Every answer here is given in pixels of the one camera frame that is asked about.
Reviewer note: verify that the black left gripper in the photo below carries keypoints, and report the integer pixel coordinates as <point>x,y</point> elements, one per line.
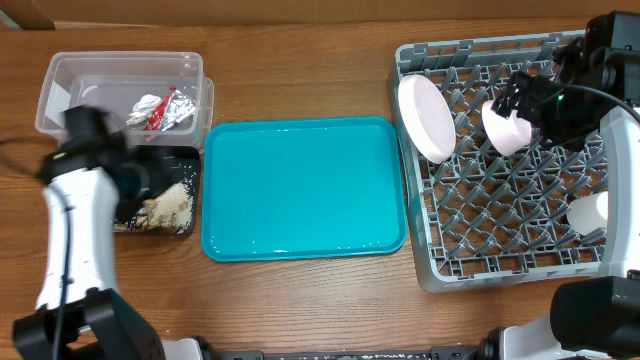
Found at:
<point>124,208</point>

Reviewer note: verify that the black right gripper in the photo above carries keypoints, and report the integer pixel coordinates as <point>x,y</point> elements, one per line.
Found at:
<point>532,95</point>

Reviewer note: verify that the white tissue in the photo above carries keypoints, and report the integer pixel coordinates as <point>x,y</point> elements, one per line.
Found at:
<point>143,109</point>

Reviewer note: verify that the red foil wrapper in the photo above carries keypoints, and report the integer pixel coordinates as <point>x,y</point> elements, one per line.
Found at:
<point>169,111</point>

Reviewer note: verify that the pink bowl with food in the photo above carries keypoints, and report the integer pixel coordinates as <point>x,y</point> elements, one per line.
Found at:
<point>506,134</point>

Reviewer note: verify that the white cup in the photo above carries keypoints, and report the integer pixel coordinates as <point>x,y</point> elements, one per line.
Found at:
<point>589,213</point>

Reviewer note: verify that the pink plate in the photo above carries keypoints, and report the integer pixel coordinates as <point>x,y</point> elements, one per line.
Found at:
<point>427,118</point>

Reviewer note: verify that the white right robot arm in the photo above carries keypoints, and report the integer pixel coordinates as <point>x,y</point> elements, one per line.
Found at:
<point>597,317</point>

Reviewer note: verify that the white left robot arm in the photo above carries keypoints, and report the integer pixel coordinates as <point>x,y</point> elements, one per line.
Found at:
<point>92,181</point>

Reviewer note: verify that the grey dishwasher rack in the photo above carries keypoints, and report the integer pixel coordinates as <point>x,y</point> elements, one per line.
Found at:
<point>481,219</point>

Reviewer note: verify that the clear plastic bin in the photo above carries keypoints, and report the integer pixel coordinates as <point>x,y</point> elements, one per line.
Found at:
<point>114,81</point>

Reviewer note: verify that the black tray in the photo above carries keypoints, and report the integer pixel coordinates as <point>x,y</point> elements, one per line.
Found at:
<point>170,165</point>

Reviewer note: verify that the food scraps in bowl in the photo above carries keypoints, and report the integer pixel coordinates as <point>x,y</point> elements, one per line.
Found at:
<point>169,213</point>

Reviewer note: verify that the teal plastic tray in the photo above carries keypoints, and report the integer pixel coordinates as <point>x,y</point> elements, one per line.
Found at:
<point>302,189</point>

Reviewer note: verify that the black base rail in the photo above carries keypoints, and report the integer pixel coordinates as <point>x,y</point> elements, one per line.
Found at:
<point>435,353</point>

